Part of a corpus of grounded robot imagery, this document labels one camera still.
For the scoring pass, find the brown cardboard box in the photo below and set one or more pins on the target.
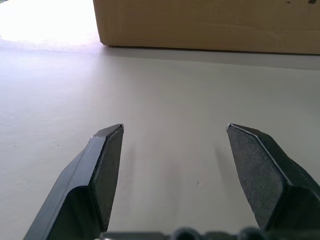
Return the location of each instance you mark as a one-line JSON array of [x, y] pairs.
[[207, 23]]

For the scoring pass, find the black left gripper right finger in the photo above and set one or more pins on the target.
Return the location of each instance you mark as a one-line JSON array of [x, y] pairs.
[[272, 180]]

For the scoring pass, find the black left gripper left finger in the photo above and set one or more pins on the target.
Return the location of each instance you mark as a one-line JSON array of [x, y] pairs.
[[82, 190]]

